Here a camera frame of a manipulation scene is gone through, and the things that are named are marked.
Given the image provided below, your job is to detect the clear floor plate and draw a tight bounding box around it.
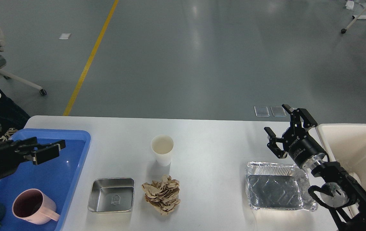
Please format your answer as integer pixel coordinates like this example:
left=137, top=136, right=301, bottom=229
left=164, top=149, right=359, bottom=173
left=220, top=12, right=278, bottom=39
left=254, top=106, right=270, bottom=117
left=270, top=106, right=287, bottom=117

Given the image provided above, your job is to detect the left clear floor plate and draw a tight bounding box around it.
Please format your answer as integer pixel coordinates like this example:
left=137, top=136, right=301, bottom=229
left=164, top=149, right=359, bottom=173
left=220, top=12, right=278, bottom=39
left=254, top=106, right=270, bottom=117

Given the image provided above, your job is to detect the blue plastic tray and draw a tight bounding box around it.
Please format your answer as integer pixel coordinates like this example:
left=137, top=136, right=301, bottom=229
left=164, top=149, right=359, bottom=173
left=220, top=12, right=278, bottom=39
left=0, top=128, right=91, bottom=231

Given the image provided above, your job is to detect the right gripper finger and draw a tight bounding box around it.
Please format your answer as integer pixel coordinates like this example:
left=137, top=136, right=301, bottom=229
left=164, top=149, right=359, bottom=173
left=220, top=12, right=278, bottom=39
left=264, top=127, right=287, bottom=159
left=282, top=104, right=318, bottom=136

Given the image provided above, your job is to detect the pink mug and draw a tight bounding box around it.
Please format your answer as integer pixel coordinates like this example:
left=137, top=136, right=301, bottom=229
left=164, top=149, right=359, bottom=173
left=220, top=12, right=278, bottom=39
left=12, top=188, right=60, bottom=225

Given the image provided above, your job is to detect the crumpled brown paper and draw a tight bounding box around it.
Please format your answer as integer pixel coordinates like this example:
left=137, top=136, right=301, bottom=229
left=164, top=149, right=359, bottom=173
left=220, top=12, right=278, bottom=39
left=141, top=175, right=181, bottom=216

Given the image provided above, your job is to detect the white paper cup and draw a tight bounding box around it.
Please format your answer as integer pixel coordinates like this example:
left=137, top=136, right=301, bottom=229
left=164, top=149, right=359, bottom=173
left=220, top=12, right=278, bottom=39
left=151, top=134, right=174, bottom=166

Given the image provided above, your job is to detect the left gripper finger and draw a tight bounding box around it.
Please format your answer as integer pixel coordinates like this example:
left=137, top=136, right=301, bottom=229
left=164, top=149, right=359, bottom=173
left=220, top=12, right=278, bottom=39
left=26, top=140, right=66, bottom=165
left=14, top=137, right=38, bottom=148

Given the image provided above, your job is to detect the person in beige sweater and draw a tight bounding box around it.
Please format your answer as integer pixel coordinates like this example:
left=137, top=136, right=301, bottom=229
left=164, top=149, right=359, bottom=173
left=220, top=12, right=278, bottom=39
left=0, top=89, right=30, bottom=141

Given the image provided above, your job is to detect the stainless steel rectangular tray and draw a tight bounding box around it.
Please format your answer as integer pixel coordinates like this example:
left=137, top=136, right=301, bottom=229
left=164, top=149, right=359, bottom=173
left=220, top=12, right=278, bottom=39
left=88, top=177, right=135, bottom=213

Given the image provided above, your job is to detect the right clear floor plate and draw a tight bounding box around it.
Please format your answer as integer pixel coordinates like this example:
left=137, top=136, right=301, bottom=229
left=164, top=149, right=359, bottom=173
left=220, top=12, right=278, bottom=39
left=270, top=106, right=287, bottom=117

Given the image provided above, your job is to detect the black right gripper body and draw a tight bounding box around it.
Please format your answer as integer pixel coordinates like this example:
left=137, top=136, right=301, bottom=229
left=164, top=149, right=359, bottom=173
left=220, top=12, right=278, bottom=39
left=282, top=127, right=327, bottom=170

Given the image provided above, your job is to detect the aluminium foil tray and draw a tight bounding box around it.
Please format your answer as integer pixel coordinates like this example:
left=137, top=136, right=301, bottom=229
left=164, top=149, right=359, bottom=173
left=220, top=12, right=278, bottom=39
left=245, top=161, right=318, bottom=212

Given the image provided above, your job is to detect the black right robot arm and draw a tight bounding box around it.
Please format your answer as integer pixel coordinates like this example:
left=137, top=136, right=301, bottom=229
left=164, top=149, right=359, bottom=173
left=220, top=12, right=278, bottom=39
left=264, top=104, right=366, bottom=231

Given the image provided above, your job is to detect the beige plastic bin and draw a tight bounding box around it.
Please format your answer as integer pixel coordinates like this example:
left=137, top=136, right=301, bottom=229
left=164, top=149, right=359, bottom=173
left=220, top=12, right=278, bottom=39
left=317, top=124, right=366, bottom=190

